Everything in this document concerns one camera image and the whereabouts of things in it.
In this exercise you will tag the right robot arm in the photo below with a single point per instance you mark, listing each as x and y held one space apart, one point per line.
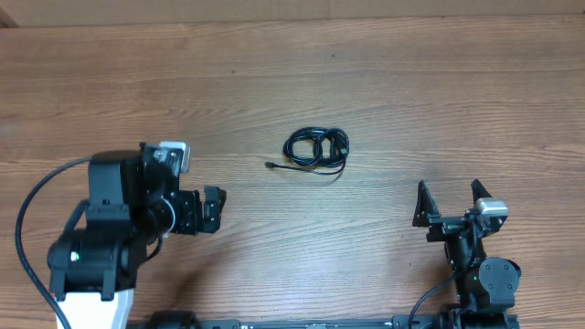
484 284

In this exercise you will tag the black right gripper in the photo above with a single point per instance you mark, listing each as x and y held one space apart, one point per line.
427 215

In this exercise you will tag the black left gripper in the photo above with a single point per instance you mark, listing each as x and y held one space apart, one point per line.
191 221

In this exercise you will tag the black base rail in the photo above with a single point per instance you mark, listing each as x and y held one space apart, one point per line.
188 320

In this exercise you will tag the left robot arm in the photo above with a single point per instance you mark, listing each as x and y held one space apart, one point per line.
134 201

